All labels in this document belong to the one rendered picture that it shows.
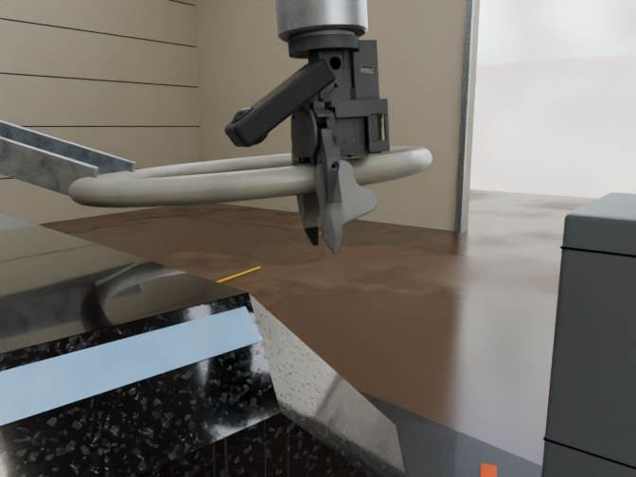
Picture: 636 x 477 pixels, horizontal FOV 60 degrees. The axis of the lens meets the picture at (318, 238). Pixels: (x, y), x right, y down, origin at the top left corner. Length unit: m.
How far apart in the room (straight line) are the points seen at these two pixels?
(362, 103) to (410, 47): 5.15
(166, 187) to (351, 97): 0.21
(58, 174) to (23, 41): 5.60
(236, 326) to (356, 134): 0.22
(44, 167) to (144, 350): 0.44
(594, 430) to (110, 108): 6.24
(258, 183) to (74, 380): 0.24
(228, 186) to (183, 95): 6.91
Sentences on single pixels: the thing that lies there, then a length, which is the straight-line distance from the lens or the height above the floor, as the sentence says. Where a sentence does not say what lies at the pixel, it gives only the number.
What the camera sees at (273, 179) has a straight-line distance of 0.55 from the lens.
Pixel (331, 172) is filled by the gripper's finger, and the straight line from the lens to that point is 0.53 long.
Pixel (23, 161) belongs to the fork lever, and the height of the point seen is 0.95.
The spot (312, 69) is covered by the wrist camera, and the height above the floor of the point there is 1.05.
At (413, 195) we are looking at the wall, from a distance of 5.66.
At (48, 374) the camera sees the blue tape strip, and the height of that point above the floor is 0.82.
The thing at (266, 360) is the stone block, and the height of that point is 0.78.
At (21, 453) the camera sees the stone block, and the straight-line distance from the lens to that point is 0.44.
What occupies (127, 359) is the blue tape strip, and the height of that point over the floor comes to 0.81.
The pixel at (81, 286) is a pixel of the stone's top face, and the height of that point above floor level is 0.83.
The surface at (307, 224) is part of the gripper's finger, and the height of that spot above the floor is 0.89.
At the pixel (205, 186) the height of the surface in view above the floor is 0.94.
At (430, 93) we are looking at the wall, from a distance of 5.57.
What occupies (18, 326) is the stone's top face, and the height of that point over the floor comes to 0.83.
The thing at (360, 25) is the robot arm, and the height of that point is 1.09.
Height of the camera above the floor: 1.00
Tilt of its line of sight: 11 degrees down
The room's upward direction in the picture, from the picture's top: straight up
